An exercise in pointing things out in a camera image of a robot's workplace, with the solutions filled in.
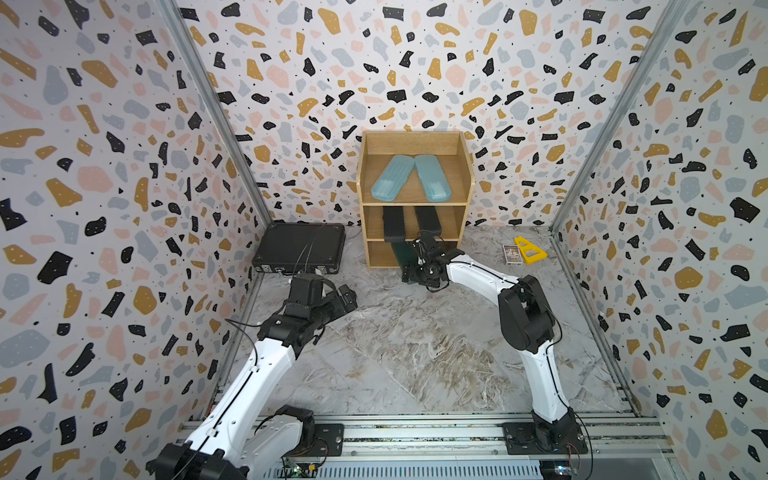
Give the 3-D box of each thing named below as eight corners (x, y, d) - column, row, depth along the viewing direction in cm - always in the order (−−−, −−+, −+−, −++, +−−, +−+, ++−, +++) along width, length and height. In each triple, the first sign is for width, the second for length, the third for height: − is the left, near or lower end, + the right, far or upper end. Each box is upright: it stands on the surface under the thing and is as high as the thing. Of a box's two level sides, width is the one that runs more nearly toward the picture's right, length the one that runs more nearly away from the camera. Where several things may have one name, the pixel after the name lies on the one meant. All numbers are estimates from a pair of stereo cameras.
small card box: (506, 264, 114) (508, 260, 112) (502, 249, 119) (503, 245, 117) (521, 264, 114) (523, 260, 112) (516, 249, 119) (518, 245, 117)
